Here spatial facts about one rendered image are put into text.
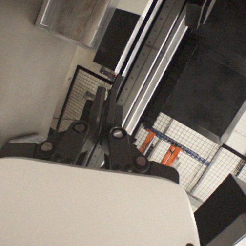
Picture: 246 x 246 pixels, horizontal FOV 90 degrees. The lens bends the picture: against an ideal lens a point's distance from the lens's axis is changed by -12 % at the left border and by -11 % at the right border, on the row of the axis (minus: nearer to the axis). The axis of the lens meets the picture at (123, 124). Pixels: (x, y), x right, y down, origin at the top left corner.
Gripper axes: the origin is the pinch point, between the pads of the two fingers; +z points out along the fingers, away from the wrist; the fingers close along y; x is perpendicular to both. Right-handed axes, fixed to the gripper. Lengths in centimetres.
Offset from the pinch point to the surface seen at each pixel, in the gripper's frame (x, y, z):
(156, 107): -21.8, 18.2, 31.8
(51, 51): -1.1, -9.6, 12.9
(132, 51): 2.8, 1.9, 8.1
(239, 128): -179, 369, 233
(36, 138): -14.6, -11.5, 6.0
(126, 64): 1.4, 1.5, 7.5
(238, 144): -209, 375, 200
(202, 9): 10.0, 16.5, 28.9
